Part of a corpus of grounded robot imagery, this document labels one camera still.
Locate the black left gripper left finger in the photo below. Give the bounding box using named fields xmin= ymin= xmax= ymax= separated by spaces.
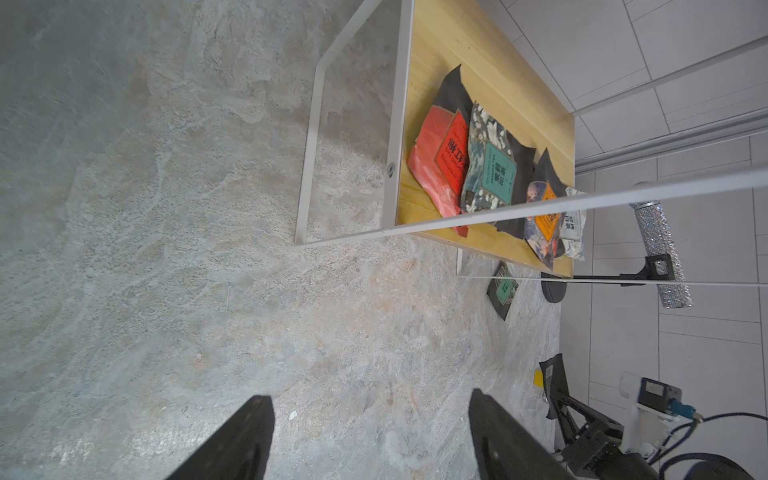
xmin=168 ymin=395 xmax=275 ymax=480

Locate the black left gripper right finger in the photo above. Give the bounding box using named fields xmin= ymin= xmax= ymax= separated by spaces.
xmin=468 ymin=388 xmax=574 ymax=480

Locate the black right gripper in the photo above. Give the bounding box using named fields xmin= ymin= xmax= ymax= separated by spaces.
xmin=539 ymin=353 xmax=624 ymax=477

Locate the green label top tea bag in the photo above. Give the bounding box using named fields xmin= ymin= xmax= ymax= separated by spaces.
xmin=486 ymin=261 xmax=519 ymax=321

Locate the orange label lower tea bag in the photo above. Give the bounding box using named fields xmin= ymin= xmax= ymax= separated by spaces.
xmin=524 ymin=150 xmax=566 ymax=271

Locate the white patterned tea bag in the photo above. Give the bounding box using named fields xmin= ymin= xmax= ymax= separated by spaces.
xmin=558 ymin=210 xmax=587 ymax=261

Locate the green label floral tea bag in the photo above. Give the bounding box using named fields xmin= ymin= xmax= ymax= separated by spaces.
xmin=459 ymin=103 xmax=536 ymax=213

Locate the red tea bag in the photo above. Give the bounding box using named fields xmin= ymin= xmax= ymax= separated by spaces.
xmin=407 ymin=66 xmax=473 ymax=217

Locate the glitter roller on black stand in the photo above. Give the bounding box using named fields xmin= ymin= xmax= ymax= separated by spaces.
xmin=540 ymin=181 xmax=693 ymax=310

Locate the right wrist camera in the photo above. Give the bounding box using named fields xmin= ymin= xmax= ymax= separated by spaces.
xmin=619 ymin=372 xmax=703 ymax=464

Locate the white frame wooden shelf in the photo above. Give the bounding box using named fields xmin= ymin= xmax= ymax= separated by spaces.
xmin=293 ymin=0 xmax=768 ymax=283

